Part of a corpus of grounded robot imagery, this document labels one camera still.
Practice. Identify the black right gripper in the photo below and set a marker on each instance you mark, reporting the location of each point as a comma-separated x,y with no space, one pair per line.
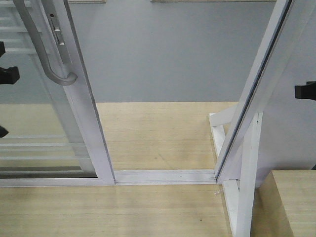
307,91

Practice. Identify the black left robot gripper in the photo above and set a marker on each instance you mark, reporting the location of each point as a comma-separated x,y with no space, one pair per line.
7,76

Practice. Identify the wooden base platform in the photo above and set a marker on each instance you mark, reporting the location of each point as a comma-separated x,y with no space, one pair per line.
140,135

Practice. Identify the grey metal door handle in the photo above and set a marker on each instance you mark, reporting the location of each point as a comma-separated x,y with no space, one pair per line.
39,46

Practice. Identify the white sliding glass door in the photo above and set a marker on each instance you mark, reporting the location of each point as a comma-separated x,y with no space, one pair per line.
55,135

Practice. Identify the white door frame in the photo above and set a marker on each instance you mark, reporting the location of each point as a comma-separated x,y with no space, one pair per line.
268,128

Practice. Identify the light wooden box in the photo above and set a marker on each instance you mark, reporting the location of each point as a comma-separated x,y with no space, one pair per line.
285,204

